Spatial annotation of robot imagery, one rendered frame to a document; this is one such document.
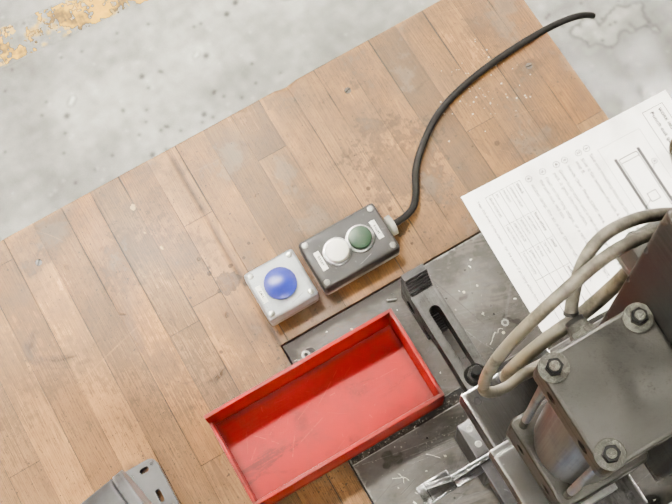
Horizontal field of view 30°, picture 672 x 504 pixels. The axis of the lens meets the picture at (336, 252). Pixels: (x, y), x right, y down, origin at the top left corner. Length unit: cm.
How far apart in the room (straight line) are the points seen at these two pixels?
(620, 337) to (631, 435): 7
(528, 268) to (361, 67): 34
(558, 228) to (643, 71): 115
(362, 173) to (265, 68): 110
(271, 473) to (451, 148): 46
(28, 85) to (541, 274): 148
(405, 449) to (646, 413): 64
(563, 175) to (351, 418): 40
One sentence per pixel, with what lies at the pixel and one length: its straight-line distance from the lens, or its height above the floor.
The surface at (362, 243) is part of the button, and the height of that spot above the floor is 94.
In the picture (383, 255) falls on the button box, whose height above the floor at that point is 93.
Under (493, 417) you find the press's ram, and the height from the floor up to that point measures 114.
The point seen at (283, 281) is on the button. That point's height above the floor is 94.
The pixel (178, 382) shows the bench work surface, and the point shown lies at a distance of 153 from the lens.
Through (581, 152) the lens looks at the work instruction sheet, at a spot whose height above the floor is 90.
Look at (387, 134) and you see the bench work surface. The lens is 160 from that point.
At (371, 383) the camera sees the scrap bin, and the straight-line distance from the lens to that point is 150.
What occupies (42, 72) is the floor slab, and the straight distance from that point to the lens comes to 274.
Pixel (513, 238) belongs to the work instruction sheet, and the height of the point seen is 90.
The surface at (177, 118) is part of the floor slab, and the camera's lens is 263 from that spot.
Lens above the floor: 237
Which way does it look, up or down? 72 degrees down
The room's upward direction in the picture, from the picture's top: 10 degrees counter-clockwise
